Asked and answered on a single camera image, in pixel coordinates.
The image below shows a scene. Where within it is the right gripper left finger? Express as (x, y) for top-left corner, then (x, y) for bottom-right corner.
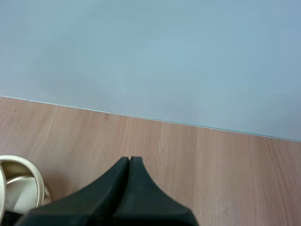
(13, 157), (130, 226)

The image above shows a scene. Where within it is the gold-coloured pot with two handles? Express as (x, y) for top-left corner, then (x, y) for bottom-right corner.
(0, 154), (51, 215)

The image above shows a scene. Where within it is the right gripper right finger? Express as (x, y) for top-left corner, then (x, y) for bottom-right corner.
(112, 156), (201, 226)

